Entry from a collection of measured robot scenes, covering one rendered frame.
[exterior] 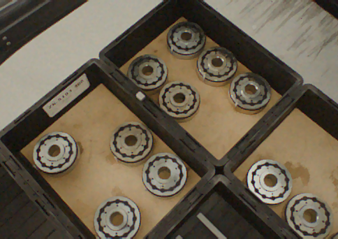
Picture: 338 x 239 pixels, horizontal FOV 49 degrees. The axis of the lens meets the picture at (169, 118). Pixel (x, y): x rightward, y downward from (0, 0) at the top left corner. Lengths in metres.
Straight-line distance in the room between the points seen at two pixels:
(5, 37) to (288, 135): 0.76
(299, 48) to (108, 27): 0.60
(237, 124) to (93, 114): 0.36
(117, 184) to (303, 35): 0.75
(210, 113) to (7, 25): 0.70
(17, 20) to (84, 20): 0.98
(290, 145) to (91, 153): 0.48
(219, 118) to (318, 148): 0.25
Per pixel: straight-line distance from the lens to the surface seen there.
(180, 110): 0.91
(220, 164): 0.80
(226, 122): 0.94
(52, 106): 0.92
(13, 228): 0.94
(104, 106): 0.96
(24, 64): 1.25
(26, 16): 0.31
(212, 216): 0.88
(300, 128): 0.97
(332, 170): 0.96
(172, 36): 1.02
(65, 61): 1.21
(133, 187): 0.89
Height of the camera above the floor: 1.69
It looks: 67 degrees down
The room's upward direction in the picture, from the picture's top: 2 degrees counter-clockwise
